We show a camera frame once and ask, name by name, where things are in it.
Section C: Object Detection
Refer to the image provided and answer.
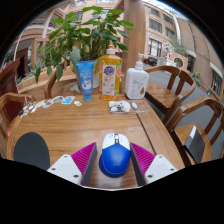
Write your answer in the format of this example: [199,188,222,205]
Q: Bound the key bunch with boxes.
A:
[17,102,36,118]

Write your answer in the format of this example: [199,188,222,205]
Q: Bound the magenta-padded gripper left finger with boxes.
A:
[46,142,98,187]

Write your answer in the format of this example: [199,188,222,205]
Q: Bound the dark red wooden pedestal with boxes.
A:
[0,58,22,125]

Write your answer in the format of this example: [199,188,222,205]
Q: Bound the black notebook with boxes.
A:
[184,125,206,164]

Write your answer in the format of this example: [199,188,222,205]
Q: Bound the wooden armchair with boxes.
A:
[0,92,37,159]
[144,65,198,126]
[165,96,224,168]
[43,66,78,100]

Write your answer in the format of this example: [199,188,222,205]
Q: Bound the blue printed card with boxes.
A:
[60,95,76,105]

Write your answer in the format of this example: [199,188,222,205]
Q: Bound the orange dish soap bottle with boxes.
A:
[98,44,123,102]

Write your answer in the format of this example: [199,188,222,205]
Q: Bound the blue squeeze tube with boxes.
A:
[75,60,96,102]

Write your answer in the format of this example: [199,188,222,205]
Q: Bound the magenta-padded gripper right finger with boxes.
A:
[129,142,178,187]

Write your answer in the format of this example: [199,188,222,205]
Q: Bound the green leafy potted plant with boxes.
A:
[34,5,135,89]

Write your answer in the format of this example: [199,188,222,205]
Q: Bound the clear plastic packet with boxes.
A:
[108,99,149,115]

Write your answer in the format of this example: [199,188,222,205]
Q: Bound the white pump bottle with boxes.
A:
[124,52,150,101]

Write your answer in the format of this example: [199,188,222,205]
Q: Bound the blue and white computer mouse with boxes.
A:
[98,132,132,178]

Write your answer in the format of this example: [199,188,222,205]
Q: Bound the round black mouse pad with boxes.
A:
[13,131,51,171]

